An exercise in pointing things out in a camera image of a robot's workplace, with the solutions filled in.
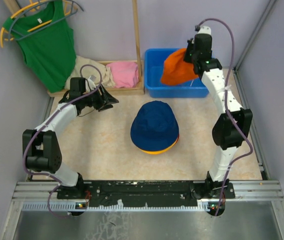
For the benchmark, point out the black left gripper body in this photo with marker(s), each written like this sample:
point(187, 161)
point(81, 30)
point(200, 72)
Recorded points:
point(94, 99)

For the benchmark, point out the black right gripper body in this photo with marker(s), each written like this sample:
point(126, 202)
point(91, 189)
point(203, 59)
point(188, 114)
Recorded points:
point(190, 56)

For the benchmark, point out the orange hat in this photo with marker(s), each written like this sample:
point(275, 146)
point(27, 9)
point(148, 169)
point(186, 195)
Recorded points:
point(176, 71)

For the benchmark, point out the blue plastic bin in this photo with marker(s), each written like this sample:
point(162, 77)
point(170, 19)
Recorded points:
point(153, 70)

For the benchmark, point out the navy blue hat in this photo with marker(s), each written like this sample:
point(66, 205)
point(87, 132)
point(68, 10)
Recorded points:
point(155, 127)

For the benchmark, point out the yellow bucket hat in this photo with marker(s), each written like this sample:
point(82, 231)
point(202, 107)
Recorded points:
point(159, 151)

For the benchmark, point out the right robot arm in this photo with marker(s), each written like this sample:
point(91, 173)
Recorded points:
point(233, 124)

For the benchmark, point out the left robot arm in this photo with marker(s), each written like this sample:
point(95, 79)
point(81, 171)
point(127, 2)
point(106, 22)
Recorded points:
point(41, 151)

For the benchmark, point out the cream cloth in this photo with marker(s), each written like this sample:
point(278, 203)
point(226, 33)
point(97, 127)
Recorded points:
point(85, 67)

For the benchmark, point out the pink cloth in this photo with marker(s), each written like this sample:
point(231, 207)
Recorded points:
point(125, 73)

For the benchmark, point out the green tank top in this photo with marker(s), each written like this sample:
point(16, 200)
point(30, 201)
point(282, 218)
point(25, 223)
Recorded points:
point(52, 70)

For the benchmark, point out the grey clothes hanger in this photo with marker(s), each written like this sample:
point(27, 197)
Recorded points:
point(70, 7)

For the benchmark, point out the yellow clothes hanger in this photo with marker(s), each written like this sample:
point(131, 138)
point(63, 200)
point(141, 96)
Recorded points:
point(57, 36)

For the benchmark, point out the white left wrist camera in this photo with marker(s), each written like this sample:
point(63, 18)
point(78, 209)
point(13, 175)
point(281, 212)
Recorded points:
point(90, 83)

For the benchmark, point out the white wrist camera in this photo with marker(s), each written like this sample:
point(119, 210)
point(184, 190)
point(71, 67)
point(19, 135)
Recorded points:
point(203, 29)
point(90, 83)

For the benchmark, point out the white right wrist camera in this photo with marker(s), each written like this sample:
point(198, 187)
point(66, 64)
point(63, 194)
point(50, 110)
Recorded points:
point(203, 29)

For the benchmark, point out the wooden clothes rack frame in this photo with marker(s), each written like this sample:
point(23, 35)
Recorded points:
point(139, 89)

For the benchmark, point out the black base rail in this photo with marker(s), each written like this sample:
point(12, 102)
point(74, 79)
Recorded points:
point(162, 193)

